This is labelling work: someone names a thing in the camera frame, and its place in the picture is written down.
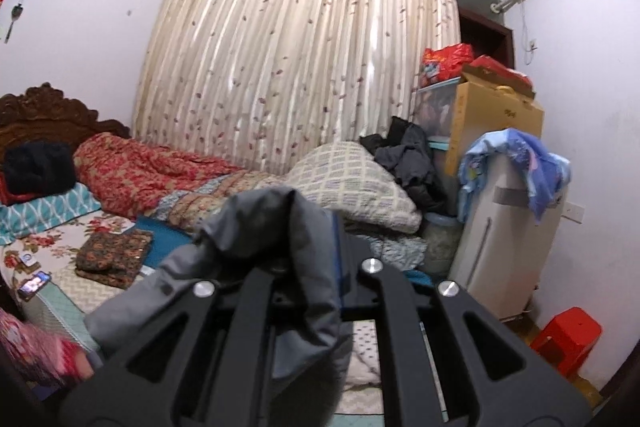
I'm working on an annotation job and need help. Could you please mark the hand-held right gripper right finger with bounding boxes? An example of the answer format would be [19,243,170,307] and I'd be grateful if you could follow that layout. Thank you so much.
[330,211,593,427]

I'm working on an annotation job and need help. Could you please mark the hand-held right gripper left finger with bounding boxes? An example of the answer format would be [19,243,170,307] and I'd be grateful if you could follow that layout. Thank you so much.
[60,267,281,427]

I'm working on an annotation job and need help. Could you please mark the grey jacket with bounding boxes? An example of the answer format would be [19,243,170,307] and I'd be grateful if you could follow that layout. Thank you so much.
[82,188,357,427]

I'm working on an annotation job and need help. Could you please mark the person's left forearm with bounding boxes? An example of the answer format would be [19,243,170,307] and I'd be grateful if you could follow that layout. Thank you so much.
[0,307,93,388]

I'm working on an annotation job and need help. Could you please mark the dark clothes pile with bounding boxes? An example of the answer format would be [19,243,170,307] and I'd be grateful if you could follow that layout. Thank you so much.
[359,116,451,215]

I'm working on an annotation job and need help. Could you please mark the blue grey patterned blanket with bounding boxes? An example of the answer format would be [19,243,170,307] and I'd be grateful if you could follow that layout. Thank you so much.
[370,234,428,273]

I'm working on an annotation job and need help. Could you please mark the cream lattice pattern blanket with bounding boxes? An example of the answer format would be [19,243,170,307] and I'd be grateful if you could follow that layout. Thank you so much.
[285,141,423,235]

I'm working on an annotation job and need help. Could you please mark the clear plastic bin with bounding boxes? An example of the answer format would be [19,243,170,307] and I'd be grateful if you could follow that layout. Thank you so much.
[420,211,463,278]

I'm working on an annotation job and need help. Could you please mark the brown floral folded garment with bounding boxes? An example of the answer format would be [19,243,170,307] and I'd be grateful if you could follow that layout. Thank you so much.
[75,228,155,290]

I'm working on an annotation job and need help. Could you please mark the red floral quilt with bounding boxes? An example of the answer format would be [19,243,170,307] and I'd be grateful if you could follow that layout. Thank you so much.
[74,132,288,233]

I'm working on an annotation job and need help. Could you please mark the clear plastic storage drawer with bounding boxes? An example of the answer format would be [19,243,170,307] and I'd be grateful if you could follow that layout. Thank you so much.
[412,77,461,142]

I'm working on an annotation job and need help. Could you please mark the beige chevron blanket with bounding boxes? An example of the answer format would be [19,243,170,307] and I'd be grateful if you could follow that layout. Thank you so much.
[50,264,151,308]

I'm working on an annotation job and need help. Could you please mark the mint quilted mattress cover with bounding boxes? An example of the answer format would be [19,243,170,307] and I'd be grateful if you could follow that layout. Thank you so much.
[20,289,103,363]

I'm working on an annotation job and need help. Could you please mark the yellow cardboard box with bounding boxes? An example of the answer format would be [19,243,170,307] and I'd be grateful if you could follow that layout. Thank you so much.
[444,67,545,178]

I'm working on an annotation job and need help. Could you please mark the blue printed cloth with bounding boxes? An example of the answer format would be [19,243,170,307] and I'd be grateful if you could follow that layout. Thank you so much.
[457,128,572,223]

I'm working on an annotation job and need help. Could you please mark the smartphone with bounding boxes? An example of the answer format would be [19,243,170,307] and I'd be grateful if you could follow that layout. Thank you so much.
[17,272,52,300]

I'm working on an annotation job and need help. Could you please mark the red plastic bag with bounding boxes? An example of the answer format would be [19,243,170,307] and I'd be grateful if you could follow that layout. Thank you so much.
[470,55,533,98]
[420,43,475,88]

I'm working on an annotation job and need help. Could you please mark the teal patterned pillow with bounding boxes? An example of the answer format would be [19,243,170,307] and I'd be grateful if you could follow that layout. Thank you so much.
[0,182,103,248]

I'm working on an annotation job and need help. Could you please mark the beige leaf print curtain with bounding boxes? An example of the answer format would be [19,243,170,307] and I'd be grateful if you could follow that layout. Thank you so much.
[131,0,461,172]

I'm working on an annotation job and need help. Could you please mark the red plastic stool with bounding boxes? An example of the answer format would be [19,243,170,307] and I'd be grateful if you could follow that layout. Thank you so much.
[530,307,603,378]

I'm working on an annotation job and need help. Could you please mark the black garment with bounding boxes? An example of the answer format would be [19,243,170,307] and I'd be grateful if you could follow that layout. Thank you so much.
[2,142,77,196]

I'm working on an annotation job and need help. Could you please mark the dark wooden cabinet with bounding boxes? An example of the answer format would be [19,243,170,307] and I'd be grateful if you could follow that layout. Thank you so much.
[457,7,516,72]

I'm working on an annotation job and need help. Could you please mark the carved wooden headboard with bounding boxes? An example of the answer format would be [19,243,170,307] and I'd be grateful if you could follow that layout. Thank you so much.
[0,82,132,158]

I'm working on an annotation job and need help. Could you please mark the wall hanging ornament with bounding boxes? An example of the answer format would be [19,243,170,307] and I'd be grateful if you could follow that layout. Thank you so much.
[2,0,41,45]

